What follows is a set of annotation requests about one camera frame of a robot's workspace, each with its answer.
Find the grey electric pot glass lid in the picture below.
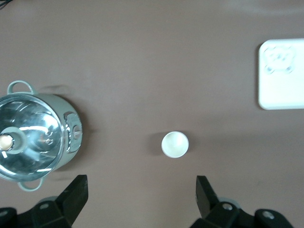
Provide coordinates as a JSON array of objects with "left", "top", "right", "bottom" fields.
[{"left": 0, "top": 80, "right": 84, "bottom": 192}]

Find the white plastic cup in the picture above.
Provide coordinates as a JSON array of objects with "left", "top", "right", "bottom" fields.
[{"left": 161, "top": 131, "right": 190, "bottom": 159}]

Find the cream bear print tray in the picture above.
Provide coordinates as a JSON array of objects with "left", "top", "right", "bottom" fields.
[{"left": 257, "top": 38, "right": 304, "bottom": 111}]

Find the brown table mat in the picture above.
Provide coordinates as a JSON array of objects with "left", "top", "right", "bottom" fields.
[{"left": 0, "top": 0, "right": 304, "bottom": 228}]

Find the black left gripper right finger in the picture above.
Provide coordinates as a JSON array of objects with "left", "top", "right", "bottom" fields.
[{"left": 195, "top": 175, "right": 292, "bottom": 228}]

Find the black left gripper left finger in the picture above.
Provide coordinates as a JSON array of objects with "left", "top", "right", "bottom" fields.
[{"left": 0, "top": 175, "right": 89, "bottom": 228}]

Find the black cable bundle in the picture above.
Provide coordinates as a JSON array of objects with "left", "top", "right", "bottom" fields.
[{"left": 0, "top": 0, "right": 14, "bottom": 10}]

